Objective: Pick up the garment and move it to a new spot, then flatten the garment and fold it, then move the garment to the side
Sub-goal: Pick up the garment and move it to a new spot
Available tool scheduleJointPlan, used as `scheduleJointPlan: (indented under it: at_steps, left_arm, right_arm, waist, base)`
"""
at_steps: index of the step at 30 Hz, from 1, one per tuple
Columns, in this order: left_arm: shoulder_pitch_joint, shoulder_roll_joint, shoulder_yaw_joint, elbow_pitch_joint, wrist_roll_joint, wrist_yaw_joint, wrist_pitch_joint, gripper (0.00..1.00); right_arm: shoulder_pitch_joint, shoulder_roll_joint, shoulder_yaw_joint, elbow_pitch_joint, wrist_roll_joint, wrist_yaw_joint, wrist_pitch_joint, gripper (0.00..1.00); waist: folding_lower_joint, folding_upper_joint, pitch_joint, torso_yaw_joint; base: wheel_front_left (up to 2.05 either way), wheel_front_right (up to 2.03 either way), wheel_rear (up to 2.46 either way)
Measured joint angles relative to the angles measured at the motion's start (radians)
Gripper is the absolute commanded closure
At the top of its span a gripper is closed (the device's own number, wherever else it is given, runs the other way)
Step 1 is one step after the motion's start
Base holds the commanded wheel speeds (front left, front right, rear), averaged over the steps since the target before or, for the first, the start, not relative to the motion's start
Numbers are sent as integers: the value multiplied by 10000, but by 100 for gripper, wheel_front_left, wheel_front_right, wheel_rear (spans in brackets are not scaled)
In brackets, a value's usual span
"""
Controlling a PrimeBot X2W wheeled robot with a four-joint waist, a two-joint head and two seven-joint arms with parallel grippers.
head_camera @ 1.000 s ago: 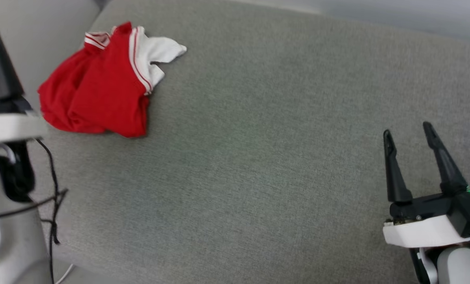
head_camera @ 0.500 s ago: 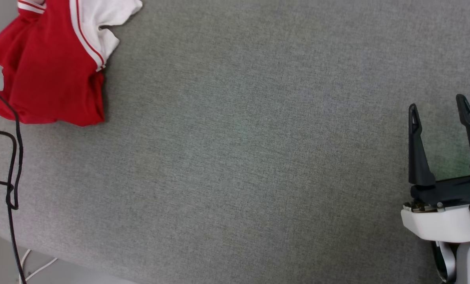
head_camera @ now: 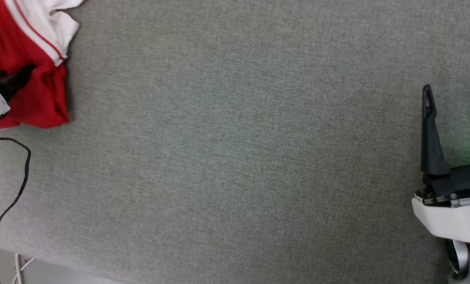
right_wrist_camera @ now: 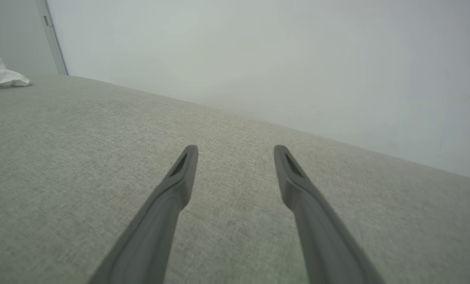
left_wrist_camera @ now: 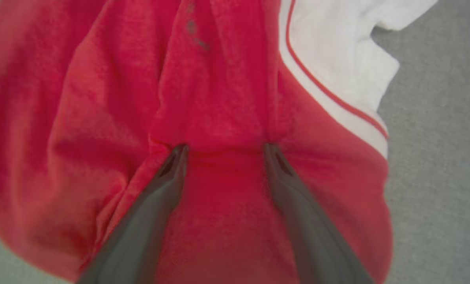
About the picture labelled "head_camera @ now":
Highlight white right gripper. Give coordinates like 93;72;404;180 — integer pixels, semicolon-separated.
412;84;470;242

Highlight red and white garment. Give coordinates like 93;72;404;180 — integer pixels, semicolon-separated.
0;0;85;130

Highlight thin white cable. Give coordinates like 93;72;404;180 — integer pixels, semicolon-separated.
13;254;35;284

